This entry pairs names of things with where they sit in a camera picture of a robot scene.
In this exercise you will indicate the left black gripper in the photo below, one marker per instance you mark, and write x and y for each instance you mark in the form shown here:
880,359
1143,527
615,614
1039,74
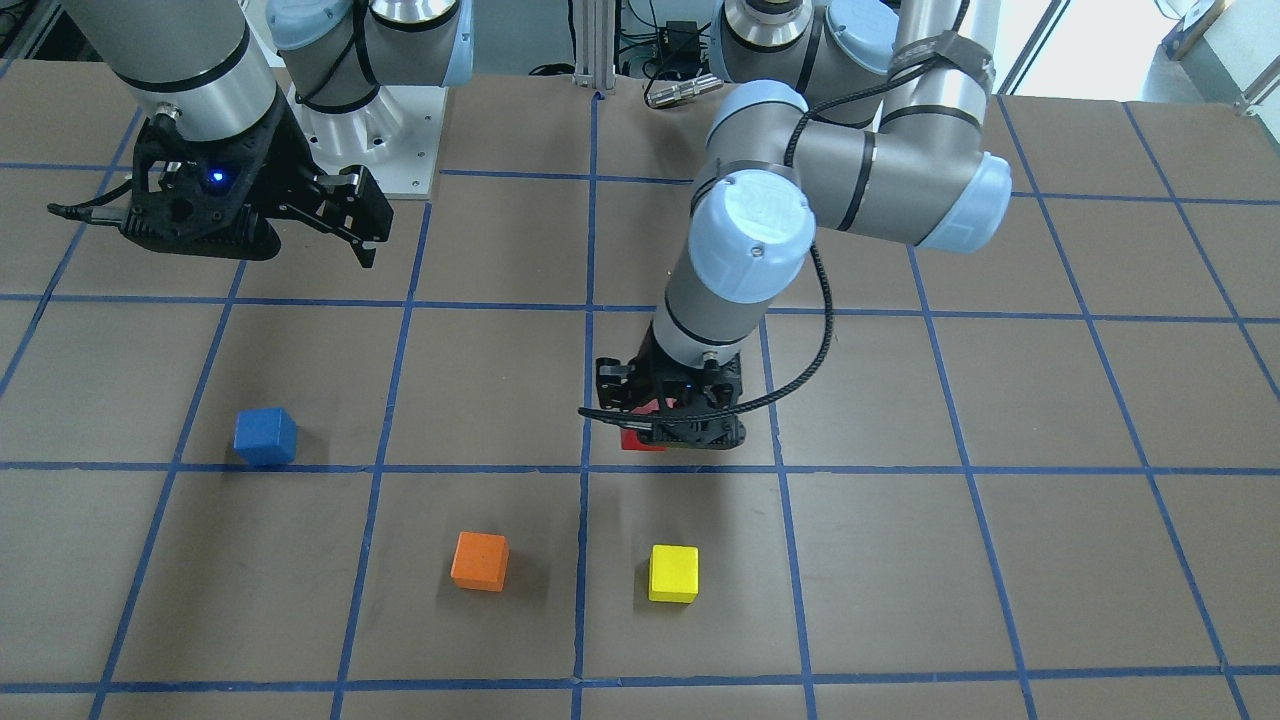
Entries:
612,383

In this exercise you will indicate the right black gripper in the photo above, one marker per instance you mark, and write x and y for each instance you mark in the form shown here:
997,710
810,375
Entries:
281,158

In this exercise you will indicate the red wooden block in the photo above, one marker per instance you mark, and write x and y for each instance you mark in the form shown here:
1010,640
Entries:
631,440

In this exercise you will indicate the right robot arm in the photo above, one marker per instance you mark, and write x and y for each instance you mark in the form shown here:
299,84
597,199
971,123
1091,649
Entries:
198,61

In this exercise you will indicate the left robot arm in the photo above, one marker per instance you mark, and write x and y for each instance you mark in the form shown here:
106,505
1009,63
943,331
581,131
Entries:
846,115

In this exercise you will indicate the yellow wooden block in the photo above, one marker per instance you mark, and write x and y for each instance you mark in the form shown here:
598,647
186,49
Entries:
674,575

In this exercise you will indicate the blue wooden block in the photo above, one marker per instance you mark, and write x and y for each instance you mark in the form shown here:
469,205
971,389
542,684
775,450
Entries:
265,436

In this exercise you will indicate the orange wooden block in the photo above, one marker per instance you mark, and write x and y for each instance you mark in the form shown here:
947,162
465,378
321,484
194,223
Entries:
480,561

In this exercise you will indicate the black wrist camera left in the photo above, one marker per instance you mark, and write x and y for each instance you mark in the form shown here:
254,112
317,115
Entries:
716,430

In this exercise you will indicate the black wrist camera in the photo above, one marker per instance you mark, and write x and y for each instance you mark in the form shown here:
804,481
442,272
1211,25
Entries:
716,430
191,211

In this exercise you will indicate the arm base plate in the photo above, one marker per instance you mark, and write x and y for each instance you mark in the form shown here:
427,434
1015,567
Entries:
397,137

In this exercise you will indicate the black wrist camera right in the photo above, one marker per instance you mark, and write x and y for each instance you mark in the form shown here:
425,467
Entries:
191,211

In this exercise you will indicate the aluminium frame post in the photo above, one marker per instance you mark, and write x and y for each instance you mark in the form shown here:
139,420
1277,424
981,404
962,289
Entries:
594,28

